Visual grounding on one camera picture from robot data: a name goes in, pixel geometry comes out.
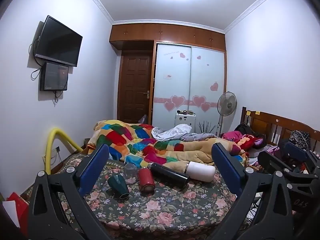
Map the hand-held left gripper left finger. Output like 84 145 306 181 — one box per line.
27 144 118 240

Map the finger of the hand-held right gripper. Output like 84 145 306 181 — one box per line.
257 151 316 182
280 141 320 172

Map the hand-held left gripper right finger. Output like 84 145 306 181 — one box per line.
211 142 294 240

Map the dark green cup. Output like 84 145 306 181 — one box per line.
107 174 130 200

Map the clear glass cup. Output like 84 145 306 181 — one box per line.
124 162 139 185

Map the red cup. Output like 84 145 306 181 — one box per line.
138 167 155 193

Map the black patterned cloth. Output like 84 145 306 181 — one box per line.
289 130 311 151

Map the red plush toy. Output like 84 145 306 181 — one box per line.
239 134 267 153

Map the white thermos bottle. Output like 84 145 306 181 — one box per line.
185 161 216 182

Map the pink cloth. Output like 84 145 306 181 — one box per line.
221 131 244 143

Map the wooden bed headboard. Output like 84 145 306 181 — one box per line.
240 107 320 153

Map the black backpack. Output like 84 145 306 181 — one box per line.
234 123 253 137

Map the dark spiky plant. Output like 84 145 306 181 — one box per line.
198 121 217 134

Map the yellow foam tube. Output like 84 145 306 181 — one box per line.
44 127 84 174

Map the colourful patchwork blanket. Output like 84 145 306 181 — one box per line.
87 120 249 168

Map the black thermos bottle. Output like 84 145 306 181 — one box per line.
149 162 190 188

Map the small white cabinet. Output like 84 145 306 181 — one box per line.
174 112 197 133

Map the grey crumpled cloth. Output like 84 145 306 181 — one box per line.
152 124 218 142

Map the standing electric fan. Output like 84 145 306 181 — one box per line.
216 92 237 137

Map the red paper bag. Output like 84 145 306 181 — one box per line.
6 192 29 237

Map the brown wooden door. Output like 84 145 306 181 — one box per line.
119 51 153 125

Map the wooden wardrobe with sliding doors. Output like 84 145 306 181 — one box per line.
109 23 227 138

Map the small black wall monitor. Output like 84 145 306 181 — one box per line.
39 62 69 92

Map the wall-mounted black television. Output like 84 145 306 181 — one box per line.
34 15 83 67

